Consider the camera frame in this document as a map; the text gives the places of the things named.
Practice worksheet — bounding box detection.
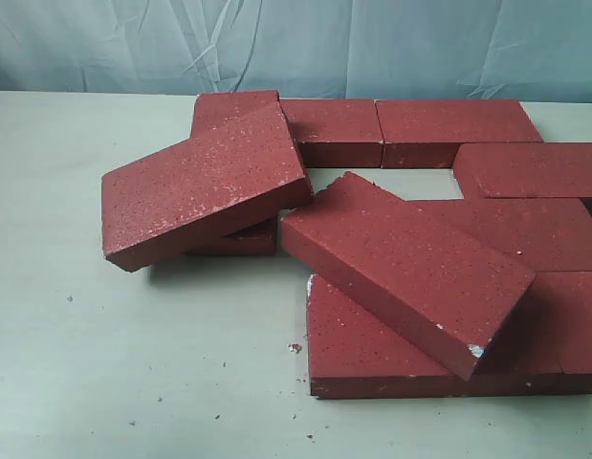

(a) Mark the right third-row red brick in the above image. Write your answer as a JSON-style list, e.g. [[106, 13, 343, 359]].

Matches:
[[412, 198, 592, 272]]

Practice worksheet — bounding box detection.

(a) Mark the blue-grey backdrop cloth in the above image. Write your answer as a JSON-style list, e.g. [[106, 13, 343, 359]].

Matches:
[[0, 1, 592, 102]]

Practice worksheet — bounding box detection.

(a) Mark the right second-row red brick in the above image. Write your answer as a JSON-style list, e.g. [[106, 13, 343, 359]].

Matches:
[[453, 142, 592, 216]]

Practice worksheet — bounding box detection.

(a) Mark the large red brick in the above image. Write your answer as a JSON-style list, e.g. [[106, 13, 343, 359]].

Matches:
[[306, 274, 561, 400], [101, 102, 314, 272]]

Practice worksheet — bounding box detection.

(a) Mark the red and white crumb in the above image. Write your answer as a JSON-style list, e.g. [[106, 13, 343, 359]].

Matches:
[[288, 343, 302, 354]]

